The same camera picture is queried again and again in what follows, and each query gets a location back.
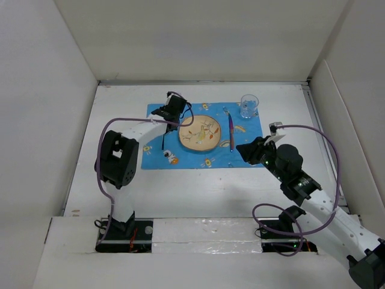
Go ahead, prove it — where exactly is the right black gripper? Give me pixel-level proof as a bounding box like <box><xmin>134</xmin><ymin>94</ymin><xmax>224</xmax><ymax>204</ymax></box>
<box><xmin>236</xmin><ymin>135</ymin><xmax>286</xmax><ymax>182</ymax></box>

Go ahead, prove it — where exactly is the iridescent knife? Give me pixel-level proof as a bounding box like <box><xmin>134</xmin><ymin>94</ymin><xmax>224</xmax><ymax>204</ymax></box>
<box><xmin>223</xmin><ymin>107</ymin><xmax>235</xmax><ymax>152</ymax></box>

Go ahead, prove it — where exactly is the beige floral plate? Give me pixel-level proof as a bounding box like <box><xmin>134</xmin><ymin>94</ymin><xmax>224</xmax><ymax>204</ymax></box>
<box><xmin>179</xmin><ymin>115</ymin><xmax>221</xmax><ymax>152</ymax></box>

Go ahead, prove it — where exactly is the blue patterned cloth placemat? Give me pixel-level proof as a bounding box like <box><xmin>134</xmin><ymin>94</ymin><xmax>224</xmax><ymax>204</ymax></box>
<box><xmin>141</xmin><ymin>102</ymin><xmax>262</xmax><ymax>170</ymax></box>

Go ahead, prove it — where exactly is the clear plastic cup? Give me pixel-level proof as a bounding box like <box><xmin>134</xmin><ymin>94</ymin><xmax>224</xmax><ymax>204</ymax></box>
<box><xmin>240</xmin><ymin>94</ymin><xmax>259</xmax><ymax>119</ymax></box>

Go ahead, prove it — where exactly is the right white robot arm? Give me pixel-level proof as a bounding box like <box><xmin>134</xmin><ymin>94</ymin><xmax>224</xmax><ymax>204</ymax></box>
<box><xmin>236</xmin><ymin>137</ymin><xmax>384</xmax><ymax>288</ymax></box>

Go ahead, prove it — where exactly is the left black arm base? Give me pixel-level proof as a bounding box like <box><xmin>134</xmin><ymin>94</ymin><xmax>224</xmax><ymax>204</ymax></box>
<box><xmin>94</xmin><ymin>218</ymin><xmax>153</xmax><ymax>253</ymax></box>

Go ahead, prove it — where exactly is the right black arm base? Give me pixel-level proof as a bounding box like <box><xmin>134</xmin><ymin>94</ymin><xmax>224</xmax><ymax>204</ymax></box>
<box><xmin>254</xmin><ymin>205</ymin><xmax>318</xmax><ymax>256</ymax></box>

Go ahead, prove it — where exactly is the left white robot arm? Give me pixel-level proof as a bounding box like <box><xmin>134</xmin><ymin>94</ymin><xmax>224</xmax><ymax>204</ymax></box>
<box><xmin>94</xmin><ymin>92</ymin><xmax>193</xmax><ymax>239</ymax></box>

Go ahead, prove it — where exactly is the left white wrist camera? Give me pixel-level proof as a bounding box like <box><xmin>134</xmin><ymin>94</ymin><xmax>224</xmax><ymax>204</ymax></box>
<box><xmin>167</xmin><ymin>91</ymin><xmax>179</xmax><ymax>98</ymax></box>

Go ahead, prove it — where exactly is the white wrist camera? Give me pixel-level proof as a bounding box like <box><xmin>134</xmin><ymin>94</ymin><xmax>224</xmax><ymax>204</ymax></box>
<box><xmin>267</xmin><ymin>122</ymin><xmax>286</xmax><ymax>143</ymax></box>
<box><xmin>167</xmin><ymin>91</ymin><xmax>179</xmax><ymax>98</ymax></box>

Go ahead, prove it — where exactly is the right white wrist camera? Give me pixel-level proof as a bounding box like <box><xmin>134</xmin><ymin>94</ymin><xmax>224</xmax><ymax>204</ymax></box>
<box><xmin>267</xmin><ymin>122</ymin><xmax>286</xmax><ymax>143</ymax></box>

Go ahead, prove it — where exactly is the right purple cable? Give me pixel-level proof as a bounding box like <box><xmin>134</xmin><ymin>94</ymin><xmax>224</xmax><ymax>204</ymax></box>
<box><xmin>251</xmin><ymin>124</ymin><xmax>340</xmax><ymax>256</ymax></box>

